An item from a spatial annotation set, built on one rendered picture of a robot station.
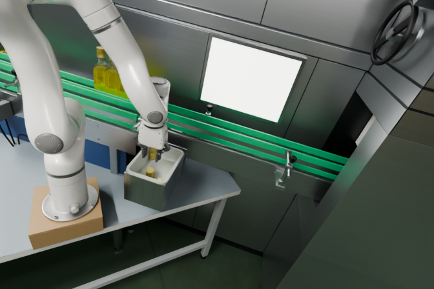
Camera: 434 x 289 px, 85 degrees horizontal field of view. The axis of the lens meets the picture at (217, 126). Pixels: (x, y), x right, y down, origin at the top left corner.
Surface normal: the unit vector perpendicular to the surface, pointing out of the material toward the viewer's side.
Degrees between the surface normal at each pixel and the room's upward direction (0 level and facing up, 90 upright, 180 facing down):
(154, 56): 90
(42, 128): 63
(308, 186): 90
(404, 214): 90
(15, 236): 0
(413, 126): 90
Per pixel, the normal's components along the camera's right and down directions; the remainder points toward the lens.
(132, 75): -0.13, -0.15
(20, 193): 0.21, -0.82
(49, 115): 0.42, 0.06
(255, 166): -0.23, 0.48
